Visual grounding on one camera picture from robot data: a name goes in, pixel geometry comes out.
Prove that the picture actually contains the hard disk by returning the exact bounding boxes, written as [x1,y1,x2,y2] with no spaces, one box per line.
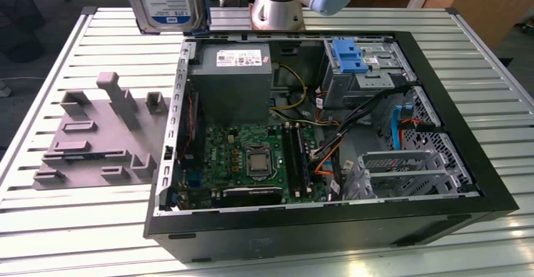
[120,0,212,36]

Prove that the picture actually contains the silver disk bay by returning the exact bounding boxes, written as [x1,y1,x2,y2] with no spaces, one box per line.
[346,150,479,201]

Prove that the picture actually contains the CPU socket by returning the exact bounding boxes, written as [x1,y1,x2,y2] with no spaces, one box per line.
[243,145,279,179]

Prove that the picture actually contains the silver CPU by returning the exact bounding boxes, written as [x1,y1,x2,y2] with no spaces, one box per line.
[247,153,272,171]

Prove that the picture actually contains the black RAM stick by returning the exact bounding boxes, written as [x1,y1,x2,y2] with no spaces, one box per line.
[292,122,313,194]

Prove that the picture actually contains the grey power supply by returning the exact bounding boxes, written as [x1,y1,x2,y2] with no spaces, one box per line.
[190,41,276,128]

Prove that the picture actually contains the green motherboard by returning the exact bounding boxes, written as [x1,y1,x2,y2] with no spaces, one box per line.
[179,123,331,211]

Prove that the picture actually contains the black graphics card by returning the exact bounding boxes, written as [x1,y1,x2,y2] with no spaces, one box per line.
[210,185,284,209]

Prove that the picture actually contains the silver drive cage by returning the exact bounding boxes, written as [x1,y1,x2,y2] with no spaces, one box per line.
[321,39,418,109]

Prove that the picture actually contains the blue drive latch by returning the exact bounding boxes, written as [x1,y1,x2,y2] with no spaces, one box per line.
[331,39,373,74]

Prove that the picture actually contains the black PC case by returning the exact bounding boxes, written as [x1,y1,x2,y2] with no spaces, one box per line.
[143,29,521,264]

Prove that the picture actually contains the grey parts rack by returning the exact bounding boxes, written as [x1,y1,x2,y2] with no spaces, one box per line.
[32,72,175,192]

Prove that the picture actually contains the wooden cabinet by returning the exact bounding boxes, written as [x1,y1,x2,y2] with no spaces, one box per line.
[425,0,534,49]

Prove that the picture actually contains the yellow wires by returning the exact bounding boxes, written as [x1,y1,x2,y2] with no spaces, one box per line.
[268,64,308,118]

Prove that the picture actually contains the orange wire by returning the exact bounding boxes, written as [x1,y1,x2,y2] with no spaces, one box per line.
[310,151,335,176]

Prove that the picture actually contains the black cable bundle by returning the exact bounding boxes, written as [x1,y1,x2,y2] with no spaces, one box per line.
[310,84,413,159]

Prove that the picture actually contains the blue wire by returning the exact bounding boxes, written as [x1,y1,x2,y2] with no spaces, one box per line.
[391,103,414,151]

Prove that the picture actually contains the red wire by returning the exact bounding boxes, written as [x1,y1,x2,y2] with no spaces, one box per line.
[398,119,422,149]

